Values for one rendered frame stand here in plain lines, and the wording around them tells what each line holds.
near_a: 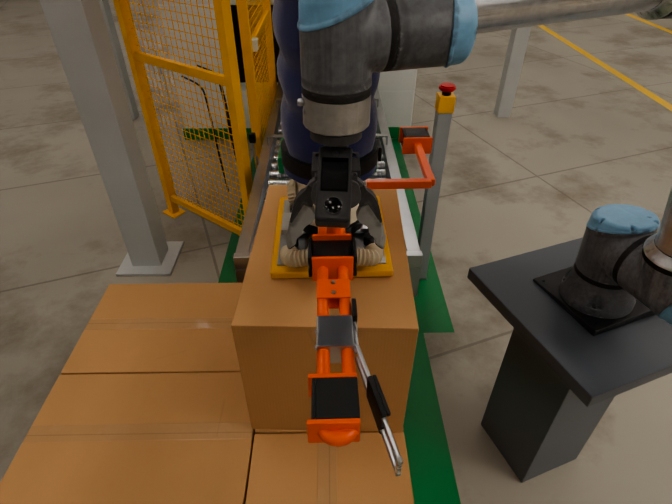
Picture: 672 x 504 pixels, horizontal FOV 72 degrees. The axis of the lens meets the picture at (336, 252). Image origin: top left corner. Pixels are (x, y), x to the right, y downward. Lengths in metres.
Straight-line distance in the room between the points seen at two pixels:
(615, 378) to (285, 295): 0.81
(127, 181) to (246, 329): 1.60
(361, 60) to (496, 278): 1.01
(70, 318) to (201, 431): 1.44
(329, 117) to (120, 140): 1.87
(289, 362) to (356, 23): 0.75
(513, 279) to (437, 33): 1.00
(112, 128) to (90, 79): 0.22
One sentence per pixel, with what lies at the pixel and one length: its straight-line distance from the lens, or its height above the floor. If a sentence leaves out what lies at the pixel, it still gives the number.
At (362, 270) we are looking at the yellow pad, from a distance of 1.09.
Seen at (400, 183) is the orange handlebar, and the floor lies 1.09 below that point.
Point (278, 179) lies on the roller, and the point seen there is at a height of 0.55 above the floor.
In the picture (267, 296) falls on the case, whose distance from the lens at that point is 1.07.
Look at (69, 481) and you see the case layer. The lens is 1.41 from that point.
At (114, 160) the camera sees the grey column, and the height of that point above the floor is 0.66.
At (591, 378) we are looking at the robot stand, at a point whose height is 0.75.
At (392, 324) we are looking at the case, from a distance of 1.01.
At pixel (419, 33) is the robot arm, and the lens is 0.61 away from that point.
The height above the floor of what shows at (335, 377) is 1.10.
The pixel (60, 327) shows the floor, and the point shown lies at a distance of 2.64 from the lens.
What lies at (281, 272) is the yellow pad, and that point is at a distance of 1.09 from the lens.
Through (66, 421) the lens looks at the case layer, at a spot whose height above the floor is 0.54.
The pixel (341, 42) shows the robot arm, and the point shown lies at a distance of 0.57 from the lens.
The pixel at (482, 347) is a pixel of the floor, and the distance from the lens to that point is 2.30.
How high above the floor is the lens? 1.67
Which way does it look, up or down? 38 degrees down
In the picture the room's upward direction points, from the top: straight up
